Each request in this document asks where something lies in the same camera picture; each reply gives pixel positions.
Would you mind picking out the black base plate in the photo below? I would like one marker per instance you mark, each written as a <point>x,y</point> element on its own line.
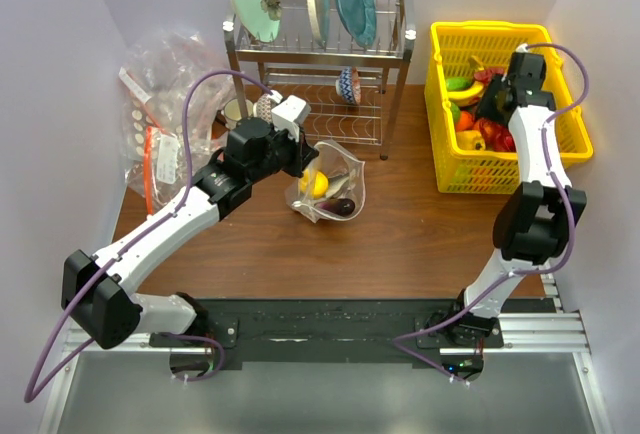
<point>318,331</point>

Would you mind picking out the blue patterned bowl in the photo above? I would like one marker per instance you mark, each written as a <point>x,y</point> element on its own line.
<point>348,86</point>

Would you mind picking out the orange zipper bag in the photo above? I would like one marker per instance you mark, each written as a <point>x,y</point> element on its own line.
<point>159,168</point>

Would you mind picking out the yellow plastic basket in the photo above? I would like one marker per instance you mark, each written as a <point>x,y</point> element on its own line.
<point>490,172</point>

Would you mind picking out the clear zip top bag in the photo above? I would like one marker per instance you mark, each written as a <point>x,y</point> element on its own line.
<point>333,160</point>

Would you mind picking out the pile of clear bags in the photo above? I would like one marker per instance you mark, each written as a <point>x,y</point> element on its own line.
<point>157,72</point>

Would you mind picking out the cream enamel mug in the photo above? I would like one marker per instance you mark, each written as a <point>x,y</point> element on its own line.
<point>231,113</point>

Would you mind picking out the yellow toy banana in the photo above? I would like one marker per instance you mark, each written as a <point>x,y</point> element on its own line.
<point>474,93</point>

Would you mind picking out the metal dish rack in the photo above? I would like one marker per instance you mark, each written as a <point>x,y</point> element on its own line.
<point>295,65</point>

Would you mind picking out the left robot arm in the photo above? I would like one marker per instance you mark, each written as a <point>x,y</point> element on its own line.
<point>100,291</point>

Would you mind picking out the yellow toy lemon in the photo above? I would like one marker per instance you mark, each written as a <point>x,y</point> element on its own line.
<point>313,183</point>

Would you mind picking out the aluminium frame rail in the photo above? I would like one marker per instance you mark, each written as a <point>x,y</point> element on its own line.
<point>354,363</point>

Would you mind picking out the green toy fruit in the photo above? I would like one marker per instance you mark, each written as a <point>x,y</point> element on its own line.
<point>458,84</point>

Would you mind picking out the yellow toy pepper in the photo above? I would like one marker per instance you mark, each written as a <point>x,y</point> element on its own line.
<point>470,140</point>

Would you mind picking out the purple toy eggplant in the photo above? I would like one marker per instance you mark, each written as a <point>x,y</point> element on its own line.
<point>342,207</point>

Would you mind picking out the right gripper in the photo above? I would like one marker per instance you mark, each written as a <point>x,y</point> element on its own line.
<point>485,108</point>

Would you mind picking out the red toy lobster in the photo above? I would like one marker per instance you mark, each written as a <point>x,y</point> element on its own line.
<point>495,135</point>

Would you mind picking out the orange toy fruit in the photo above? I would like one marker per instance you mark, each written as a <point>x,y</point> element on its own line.
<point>465,121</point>

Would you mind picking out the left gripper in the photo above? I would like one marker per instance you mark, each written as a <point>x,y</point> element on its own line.
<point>302,152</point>

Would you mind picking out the grey patterned bowl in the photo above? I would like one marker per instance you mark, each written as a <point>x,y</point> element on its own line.
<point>262,108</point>

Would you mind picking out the grey toy fish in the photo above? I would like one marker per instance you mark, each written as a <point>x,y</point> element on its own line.
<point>340,185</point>

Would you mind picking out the green toy lime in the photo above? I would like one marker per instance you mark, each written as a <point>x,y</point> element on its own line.
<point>455,113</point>

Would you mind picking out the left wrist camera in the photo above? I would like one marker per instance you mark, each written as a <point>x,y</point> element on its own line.
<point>290,115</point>

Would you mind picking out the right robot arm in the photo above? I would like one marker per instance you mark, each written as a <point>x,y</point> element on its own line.
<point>537,224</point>

